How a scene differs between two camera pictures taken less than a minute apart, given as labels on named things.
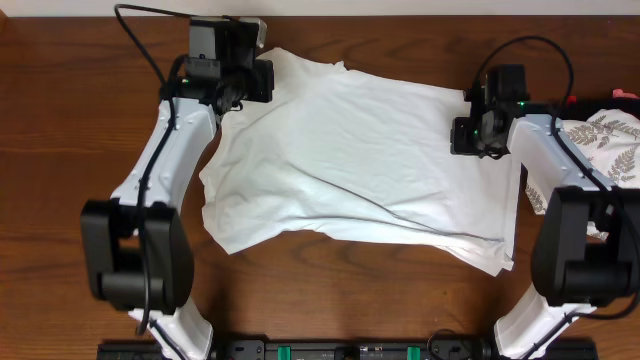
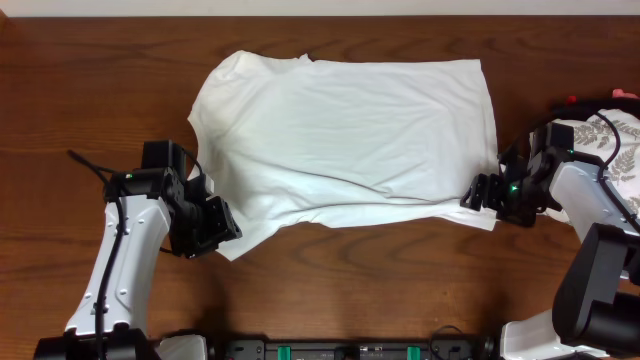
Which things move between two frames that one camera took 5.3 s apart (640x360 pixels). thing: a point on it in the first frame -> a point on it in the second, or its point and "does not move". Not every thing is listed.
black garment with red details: [583, 108] does not move
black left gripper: [260, 72] -> [221, 227]
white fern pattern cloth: [611, 140] does not move
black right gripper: [459, 144] -> [485, 190]
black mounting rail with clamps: [346, 349] does not move
